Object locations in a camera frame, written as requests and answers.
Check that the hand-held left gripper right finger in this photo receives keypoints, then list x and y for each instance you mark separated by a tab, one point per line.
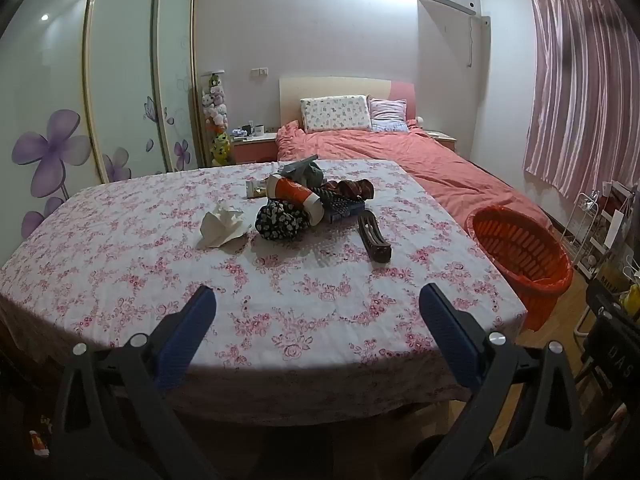
450	335

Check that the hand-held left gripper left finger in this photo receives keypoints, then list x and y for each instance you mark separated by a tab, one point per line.
187	330

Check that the orange plastic laundry basket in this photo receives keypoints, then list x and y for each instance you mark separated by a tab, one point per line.
520	255

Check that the white tissue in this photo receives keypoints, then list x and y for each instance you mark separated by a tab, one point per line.
222	227

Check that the black plastic comb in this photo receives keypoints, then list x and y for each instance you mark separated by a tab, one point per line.
372	237

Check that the black floral cloth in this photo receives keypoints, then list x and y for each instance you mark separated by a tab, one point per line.
277	220

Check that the small snack wrapper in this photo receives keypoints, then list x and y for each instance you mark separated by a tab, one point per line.
256	190

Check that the red paper cup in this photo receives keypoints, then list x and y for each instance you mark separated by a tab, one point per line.
295	195

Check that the brown red knitted sock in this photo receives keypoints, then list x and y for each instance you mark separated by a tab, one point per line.
355	189

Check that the grey green sock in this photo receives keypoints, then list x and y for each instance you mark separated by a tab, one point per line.
305	172

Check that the yellow cushion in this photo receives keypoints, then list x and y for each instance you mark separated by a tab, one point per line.
631	300

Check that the pink floral tablecloth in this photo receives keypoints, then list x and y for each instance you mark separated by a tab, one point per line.
150	260

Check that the bed with pink duvet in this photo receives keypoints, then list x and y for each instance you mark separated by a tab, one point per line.
400	155

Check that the pink nightstand with mug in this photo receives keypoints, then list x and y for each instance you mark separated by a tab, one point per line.
252	147

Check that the white mug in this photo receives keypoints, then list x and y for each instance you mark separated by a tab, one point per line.
257	130

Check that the hanging plush toys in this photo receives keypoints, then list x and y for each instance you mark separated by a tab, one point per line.
216	110

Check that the pink striped pillow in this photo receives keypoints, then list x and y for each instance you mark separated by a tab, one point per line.
387	112

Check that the white floral pillow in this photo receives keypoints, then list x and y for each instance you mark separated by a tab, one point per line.
335	112

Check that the flower print sliding wardrobe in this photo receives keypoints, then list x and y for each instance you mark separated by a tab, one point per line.
125	85

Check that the cream pink headboard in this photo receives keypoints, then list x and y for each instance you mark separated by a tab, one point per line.
330	87

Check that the pink striped curtain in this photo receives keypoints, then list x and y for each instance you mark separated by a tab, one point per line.
585	85

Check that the air conditioner pipe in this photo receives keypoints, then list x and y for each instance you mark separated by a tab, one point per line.
471	40

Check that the white air conditioner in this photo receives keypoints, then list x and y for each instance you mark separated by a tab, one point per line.
450	2

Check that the white wall socket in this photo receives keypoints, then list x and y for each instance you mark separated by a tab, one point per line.
260	71

